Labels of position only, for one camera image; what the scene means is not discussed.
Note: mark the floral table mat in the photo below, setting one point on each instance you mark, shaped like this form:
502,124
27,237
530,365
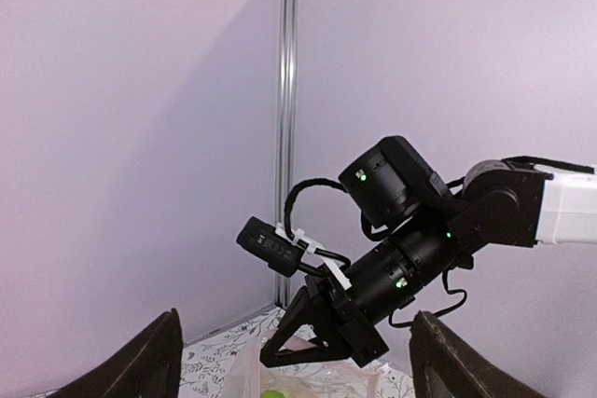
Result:
206,363

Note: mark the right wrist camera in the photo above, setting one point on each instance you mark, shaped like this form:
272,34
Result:
287,256

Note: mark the right aluminium frame post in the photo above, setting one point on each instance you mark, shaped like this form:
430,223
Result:
286,105

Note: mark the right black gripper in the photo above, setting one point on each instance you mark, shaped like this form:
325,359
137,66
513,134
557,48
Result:
327,323

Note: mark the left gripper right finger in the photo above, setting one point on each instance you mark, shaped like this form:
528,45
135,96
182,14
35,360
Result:
444,365

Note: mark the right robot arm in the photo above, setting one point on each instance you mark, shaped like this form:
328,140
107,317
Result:
519,201

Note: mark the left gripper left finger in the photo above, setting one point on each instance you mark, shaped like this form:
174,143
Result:
149,365

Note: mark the green toy lime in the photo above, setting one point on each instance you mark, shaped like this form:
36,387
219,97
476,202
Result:
272,394

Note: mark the clear zip top bag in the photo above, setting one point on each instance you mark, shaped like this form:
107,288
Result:
248,377

